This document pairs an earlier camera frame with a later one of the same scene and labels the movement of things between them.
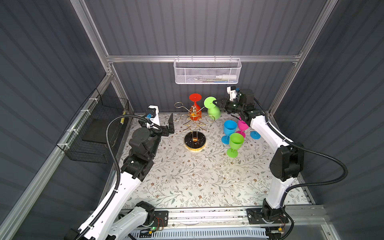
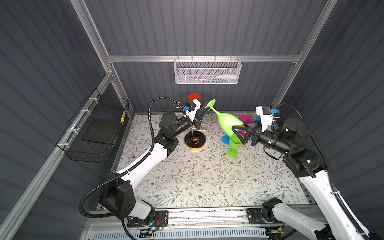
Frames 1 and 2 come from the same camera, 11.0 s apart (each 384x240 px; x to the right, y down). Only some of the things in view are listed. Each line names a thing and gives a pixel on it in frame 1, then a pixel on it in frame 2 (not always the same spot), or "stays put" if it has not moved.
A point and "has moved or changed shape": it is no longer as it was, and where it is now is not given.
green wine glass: (236, 141) stays put
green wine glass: (214, 112) has moved or changed shape
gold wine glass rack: (193, 120) stays put
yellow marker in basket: (122, 119) stays put
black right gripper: (223, 101) to (255, 133)
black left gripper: (164, 131) to (198, 115)
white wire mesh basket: (207, 71) stays put
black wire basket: (85, 139) stays put
